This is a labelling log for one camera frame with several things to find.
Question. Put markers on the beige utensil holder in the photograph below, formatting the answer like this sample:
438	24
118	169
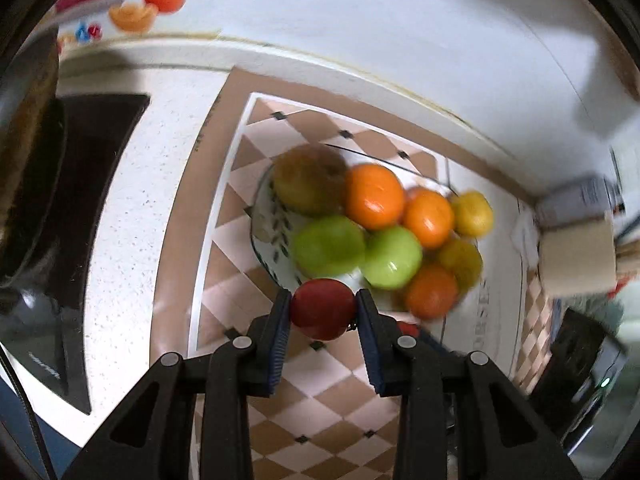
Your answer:
575	255

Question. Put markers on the black gas stove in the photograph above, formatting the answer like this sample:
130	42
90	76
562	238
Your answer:
85	210

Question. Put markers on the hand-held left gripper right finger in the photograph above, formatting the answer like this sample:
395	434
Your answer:
370	345

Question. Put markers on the green apple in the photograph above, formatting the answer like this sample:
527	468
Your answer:
327	247
391	257

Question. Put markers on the checkered table cloth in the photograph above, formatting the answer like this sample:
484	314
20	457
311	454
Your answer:
325	410

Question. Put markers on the yellow citrus fruit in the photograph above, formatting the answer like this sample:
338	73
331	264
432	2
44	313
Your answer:
474	214
462	260

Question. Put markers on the orange tangerine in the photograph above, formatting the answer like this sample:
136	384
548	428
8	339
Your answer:
429	220
375	197

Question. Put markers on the small red fruit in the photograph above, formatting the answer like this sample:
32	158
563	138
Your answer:
409	329
322	310

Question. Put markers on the black wok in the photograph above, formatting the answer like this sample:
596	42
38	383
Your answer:
30	160

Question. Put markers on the white spray can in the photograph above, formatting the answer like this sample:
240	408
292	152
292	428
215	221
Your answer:
575	197

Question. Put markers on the floral oval plate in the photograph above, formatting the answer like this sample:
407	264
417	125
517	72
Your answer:
272	240

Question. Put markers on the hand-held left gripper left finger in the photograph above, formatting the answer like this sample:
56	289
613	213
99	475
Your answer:
280	340

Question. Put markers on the dark brown fruit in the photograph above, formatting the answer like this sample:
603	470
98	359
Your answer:
310	180

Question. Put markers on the white paper sheet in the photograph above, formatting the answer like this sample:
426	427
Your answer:
525	237

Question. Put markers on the dark orange fruit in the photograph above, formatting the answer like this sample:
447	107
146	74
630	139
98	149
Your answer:
431	292

